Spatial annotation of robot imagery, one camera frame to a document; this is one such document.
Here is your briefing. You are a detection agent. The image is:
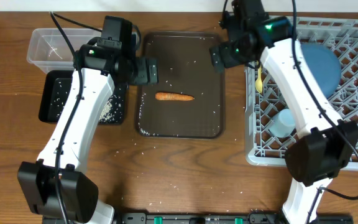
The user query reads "orange carrot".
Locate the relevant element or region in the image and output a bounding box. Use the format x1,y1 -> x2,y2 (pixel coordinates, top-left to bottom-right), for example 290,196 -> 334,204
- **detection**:
155,92 -> 195,101

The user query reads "yellow plastic spoon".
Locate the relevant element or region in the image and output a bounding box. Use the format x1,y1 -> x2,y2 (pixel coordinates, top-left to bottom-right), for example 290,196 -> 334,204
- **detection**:
255,62 -> 264,93

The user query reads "white rice pile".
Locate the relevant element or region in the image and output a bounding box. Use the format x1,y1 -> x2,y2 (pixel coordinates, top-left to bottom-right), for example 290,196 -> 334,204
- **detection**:
99,99 -> 112,123

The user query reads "dark blue plate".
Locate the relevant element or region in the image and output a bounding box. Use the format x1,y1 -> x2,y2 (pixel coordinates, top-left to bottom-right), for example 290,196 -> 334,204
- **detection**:
301,43 -> 341,98

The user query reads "light blue plastic cup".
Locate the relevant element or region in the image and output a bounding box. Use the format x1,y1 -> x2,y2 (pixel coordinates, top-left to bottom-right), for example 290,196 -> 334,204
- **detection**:
268,109 -> 295,138

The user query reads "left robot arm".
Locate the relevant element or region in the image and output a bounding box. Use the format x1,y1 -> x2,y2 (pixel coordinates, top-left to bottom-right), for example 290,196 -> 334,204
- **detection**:
17,16 -> 158,223

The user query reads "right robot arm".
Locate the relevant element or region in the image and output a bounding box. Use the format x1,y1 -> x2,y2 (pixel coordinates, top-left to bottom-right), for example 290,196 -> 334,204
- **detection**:
209,1 -> 358,223

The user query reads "black rectangular waste tray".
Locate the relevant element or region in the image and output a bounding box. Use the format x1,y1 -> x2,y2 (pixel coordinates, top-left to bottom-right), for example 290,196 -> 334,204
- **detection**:
39,70 -> 129,125

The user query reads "clear plastic waste bin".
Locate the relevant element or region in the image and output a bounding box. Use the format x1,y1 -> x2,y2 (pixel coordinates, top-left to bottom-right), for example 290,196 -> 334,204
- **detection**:
27,28 -> 101,73

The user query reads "grey dishwasher rack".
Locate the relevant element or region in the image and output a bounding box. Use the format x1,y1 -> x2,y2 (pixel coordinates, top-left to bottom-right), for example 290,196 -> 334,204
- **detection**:
244,17 -> 358,166

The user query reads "brown serving tray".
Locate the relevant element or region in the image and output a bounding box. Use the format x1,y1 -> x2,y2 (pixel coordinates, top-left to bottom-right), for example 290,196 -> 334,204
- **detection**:
135,31 -> 225,139

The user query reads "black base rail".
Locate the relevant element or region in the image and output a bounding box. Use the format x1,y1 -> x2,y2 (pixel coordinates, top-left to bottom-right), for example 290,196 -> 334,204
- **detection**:
116,211 -> 355,224

